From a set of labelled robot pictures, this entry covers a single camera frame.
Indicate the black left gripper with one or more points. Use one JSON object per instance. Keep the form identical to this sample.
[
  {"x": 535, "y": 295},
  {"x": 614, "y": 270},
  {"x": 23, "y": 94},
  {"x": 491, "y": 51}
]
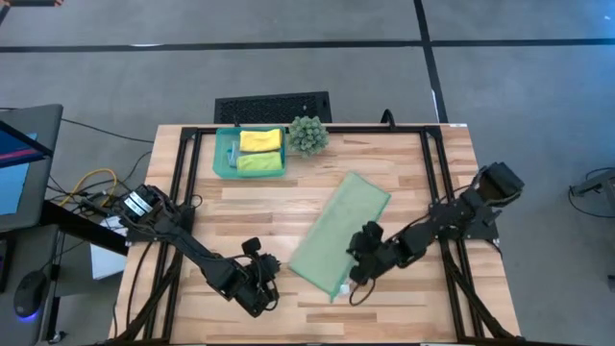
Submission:
[{"x": 259, "y": 283}]

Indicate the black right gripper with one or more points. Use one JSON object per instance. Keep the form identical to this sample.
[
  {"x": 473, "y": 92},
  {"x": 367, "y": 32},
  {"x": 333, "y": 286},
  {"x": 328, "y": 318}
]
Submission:
[{"x": 375, "y": 257}]

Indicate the pale green microfiber towel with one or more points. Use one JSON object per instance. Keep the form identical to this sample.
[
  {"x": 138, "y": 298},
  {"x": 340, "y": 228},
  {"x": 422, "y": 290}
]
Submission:
[{"x": 341, "y": 230}]

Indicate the lime green microfiber towel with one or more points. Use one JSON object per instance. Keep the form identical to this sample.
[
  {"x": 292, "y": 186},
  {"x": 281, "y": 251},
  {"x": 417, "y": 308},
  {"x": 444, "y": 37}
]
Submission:
[{"x": 259, "y": 162}]

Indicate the yellow microfiber towel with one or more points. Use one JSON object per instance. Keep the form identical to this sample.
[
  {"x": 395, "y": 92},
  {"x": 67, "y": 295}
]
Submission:
[{"x": 261, "y": 140}]

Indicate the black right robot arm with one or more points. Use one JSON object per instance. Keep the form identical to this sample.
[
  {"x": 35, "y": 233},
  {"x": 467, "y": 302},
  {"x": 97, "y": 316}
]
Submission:
[{"x": 456, "y": 216}]

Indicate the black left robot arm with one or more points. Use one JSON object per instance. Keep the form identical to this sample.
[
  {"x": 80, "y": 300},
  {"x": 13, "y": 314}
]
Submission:
[{"x": 182, "y": 240}]

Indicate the white paper tag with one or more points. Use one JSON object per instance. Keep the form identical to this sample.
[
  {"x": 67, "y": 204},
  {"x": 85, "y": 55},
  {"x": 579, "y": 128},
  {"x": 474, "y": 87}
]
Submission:
[{"x": 344, "y": 289}]

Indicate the teal translucent plastic bin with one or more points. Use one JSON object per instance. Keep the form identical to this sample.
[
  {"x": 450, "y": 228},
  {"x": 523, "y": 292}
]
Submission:
[{"x": 221, "y": 163}]

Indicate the artificial plant in grey pot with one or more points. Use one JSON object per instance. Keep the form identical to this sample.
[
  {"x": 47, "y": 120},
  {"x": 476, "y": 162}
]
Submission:
[{"x": 308, "y": 136}]

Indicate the white paper sheet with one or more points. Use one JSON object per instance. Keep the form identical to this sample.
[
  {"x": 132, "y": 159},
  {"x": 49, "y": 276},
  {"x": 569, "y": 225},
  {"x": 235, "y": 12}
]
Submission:
[{"x": 108, "y": 259}]

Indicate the black perforated panel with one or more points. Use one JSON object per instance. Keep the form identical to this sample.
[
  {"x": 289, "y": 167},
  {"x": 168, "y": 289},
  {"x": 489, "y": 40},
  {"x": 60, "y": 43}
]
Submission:
[{"x": 274, "y": 108}]

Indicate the black desk edge bar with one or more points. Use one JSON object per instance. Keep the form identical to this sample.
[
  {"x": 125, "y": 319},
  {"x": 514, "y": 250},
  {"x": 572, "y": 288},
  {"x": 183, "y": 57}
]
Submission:
[{"x": 81, "y": 226}]

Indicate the black computer mouse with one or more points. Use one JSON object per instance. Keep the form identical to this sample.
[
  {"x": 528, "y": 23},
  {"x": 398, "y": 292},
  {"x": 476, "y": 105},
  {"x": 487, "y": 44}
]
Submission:
[{"x": 29, "y": 293}]

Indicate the grey metal stand leg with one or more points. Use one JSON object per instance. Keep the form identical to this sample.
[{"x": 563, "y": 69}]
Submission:
[{"x": 596, "y": 185}]

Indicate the grey desk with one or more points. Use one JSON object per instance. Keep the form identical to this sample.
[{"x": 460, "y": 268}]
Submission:
[{"x": 14, "y": 250}]

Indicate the grey framed operator screen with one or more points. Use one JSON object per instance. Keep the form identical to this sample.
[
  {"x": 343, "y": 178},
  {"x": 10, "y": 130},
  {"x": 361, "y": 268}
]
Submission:
[{"x": 19, "y": 178}]

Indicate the black aluminium table frame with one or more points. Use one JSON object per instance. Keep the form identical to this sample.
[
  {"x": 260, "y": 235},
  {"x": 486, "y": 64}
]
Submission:
[{"x": 360, "y": 130}]

